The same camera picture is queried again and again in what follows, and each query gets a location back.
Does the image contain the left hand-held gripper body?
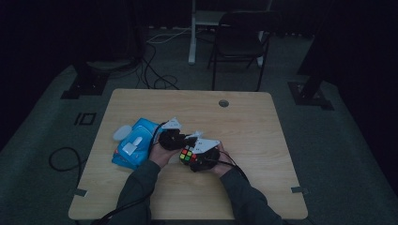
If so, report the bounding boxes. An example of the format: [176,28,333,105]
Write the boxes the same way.
[159,116,190,151]

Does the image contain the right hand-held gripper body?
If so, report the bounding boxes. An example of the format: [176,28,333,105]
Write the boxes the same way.
[189,138,222,173]

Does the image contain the multicoloured puzzle cube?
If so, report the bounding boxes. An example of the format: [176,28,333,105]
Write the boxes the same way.
[178,144,199,166]

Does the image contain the blue wet wipes packet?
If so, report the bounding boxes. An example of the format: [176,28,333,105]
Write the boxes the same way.
[111,117,161,171]

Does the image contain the person's right hand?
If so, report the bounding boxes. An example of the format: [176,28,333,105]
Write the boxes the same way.
[206,142,235,178]

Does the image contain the person's left hand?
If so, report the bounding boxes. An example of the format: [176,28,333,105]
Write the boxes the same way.
[148,142,180,170]

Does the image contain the white oval plastic lid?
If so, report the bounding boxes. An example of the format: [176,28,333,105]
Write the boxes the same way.
[112,125,133,142]

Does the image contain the black stand base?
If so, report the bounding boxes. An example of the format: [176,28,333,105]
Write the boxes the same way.
[60,60,111,100]
[287,40,335,111]

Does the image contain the black folding chair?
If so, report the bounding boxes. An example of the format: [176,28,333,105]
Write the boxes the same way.
[207,10,281,92]

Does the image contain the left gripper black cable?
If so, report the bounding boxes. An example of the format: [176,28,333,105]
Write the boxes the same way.
[93,121,168,225]

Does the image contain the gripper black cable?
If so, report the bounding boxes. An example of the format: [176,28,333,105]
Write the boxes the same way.
[206,149,252,183]
[93,121,168,225]

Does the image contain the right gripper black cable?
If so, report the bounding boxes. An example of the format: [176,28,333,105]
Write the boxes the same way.
[206,149,252,183]

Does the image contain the black floor cables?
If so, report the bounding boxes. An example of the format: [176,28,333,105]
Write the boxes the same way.
[135,41,181,91]

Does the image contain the white floor cable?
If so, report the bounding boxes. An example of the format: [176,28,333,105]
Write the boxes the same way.
[146,27,192,44]

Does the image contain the black looped floor cable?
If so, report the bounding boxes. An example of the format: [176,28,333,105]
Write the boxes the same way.
[48,146,87,186]

